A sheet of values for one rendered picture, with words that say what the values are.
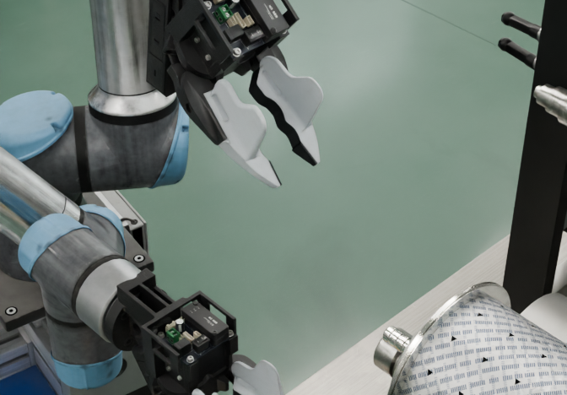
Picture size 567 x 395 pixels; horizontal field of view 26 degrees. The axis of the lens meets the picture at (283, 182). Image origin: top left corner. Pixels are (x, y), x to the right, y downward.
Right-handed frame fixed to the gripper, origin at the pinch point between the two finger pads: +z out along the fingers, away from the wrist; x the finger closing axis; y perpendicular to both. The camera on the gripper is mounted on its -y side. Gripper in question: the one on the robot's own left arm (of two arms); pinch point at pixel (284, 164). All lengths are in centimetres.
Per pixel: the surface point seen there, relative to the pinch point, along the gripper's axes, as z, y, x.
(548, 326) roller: 22.7, 2.0, 12.4
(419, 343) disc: 16.8, 6.6, -2.6
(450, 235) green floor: 25, -157, 134
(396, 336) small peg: 16.1, 1.0, -0.3
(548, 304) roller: 21.4, 1.1, 14.4
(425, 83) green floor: -12, -188, 180
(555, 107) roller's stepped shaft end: 7.8, 3.1, 25.5
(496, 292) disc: 17.2, 6.0, 6.5
